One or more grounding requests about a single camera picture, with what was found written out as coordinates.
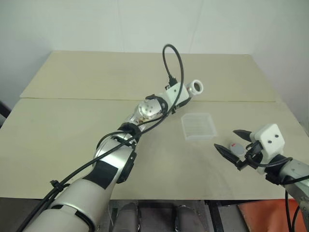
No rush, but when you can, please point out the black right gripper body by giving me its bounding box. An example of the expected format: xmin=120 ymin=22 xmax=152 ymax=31
xmin=242 ymin=141 xmax=264 ymax=169

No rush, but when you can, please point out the dark rounded shape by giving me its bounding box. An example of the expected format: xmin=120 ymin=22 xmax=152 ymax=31
xmin=173 ymin=204 xmax=201 ymax=232
xmin=112 ymin=203 xmax=141 ymax=232

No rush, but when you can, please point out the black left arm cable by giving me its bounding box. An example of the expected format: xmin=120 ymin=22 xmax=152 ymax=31
xmin=14 ymin=43 xmax=186 ymax=232

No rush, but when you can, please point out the clear plastic container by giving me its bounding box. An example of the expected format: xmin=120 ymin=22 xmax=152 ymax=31
xmin=181 ymin=112 xmax=217 ymax=142

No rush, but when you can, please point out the black table frame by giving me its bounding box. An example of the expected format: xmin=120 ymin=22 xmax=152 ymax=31
xmin=0 ymin=197 xmax=242 ymax=232

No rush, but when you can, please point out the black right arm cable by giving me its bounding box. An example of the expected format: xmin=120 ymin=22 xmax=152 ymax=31
xmin=245 ymin=142 xmax=309 ymax=232

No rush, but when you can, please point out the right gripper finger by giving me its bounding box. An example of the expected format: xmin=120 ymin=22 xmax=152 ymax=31
xmin=232 ymin=129 xmax=253 ymax=142
xmin=214 ymin=143 xmax=243 ymax=171

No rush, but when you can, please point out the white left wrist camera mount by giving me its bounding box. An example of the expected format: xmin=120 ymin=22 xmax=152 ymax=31
xmin=165 ymin=82 xmax=191 ymax=107

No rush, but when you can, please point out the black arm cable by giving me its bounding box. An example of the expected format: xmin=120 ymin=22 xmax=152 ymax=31
xmin=14 ymin=43 xmax=186 ymax=232
xmin=245 ymin=142 xmax=309 ymax=232

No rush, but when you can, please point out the black furniture piece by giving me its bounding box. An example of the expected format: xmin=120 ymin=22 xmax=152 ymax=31
xmin=0 ymin=101 xmax=12 ymax=127

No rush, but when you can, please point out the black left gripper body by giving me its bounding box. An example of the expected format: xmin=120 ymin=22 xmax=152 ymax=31
xmin=171 ymin=102 xmax=184 ymax=115

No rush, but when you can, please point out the small grey-white object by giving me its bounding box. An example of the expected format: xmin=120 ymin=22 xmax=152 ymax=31
xmin=228 ymin=142 xmax=246 ymax=156

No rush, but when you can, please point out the orange red sheet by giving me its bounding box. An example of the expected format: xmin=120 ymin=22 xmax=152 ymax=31
xmin=237 ymin=198 xmax=309 ymax=232

